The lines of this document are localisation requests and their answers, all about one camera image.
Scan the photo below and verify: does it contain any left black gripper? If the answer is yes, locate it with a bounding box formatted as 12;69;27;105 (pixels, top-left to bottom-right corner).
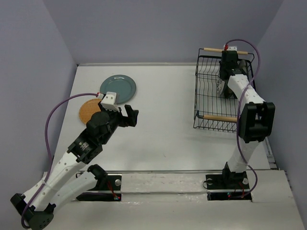
99;101;139;145

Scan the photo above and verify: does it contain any dark rimmed plate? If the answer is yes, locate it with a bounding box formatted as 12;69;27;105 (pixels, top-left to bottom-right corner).
224;69;241;98
238;60;249;79

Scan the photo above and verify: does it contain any blue floral plate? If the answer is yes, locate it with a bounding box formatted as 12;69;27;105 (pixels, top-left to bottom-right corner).
216;78;227;96

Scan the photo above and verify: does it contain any teal ceramic plate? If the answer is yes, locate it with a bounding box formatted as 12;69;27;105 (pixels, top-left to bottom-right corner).
100;74;137;104

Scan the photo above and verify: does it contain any orange woven plate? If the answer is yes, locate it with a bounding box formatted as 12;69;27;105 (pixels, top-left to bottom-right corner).
79;98;101;125

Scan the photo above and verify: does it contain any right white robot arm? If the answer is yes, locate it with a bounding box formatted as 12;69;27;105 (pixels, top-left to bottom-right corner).
219;50;275;188

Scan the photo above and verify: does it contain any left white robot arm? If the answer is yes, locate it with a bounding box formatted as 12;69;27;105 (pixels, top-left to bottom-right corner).
11;105;139;230

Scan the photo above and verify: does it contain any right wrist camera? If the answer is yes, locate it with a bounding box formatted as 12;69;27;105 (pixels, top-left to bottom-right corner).
224;44;237;51

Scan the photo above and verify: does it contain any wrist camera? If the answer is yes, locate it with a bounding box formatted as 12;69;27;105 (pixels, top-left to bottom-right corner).
224;44;237;51
97;92;120;112

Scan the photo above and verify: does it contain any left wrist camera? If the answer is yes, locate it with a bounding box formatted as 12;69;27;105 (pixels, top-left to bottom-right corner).
97;92;120;112

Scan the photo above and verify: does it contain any black wire dish rack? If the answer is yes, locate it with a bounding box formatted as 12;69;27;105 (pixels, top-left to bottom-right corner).
193;48;253;133

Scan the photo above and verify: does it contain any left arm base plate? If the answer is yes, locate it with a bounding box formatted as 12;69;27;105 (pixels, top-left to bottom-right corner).
75;173;122;202

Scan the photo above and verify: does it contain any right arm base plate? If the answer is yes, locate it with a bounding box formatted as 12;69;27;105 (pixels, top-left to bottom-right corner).
202;174;252;201

